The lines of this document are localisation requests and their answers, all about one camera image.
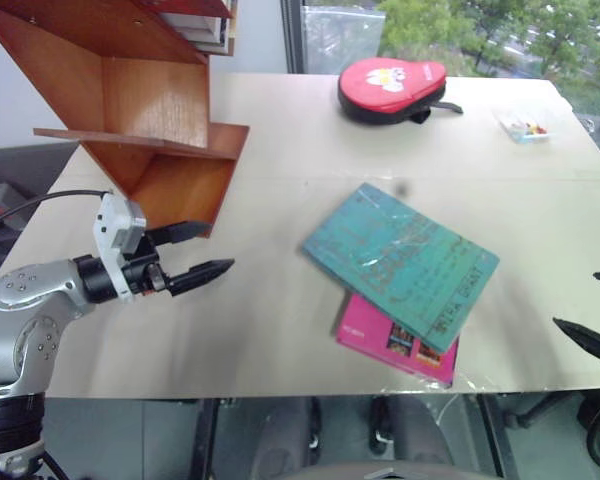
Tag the black chair base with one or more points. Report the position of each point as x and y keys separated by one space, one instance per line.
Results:
x=565 y=415

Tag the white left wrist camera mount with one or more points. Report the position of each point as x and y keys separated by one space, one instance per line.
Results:
x=109 y=235

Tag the dark window frame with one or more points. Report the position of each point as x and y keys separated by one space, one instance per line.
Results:
x=292 y=35

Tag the teal green book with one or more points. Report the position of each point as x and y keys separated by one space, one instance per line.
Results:
x=400 y=260

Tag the dark red shelved book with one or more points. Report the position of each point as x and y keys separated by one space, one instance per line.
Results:
x=200 y=6

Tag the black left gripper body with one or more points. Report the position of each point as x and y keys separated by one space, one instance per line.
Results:
x=142 y=280

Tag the pink book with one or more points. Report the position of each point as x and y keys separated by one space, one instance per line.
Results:
x=375 y=335

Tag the black table leg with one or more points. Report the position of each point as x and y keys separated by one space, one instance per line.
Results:
x=205 y=440

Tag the brown wooden bookshelf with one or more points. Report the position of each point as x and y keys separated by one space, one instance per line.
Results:
x=145 y=110

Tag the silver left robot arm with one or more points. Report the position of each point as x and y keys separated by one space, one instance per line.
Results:
x=27 y=292

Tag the red paddle case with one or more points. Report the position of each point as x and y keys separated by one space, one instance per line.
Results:
x=387 y=87

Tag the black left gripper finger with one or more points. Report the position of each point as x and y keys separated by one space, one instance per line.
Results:
x=200 y=274
x=182 y=232

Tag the clear plastic pin box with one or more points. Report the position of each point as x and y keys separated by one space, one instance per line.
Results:
x=524 y=127

